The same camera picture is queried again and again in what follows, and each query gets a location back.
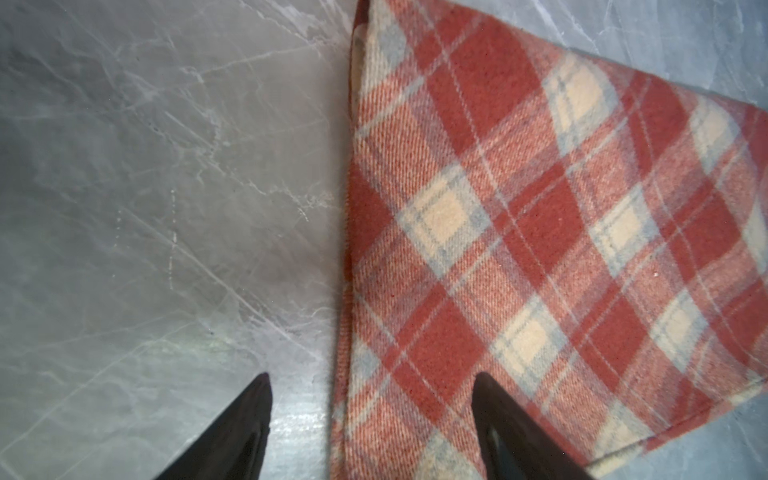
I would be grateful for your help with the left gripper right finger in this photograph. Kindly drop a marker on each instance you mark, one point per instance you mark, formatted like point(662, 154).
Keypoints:
point(512, 444)

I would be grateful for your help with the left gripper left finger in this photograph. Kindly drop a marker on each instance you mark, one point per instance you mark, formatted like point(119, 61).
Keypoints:
point(234, 445)

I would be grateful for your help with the red plaid skirt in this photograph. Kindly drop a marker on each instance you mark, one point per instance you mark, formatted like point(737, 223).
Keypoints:
point(591, 236)

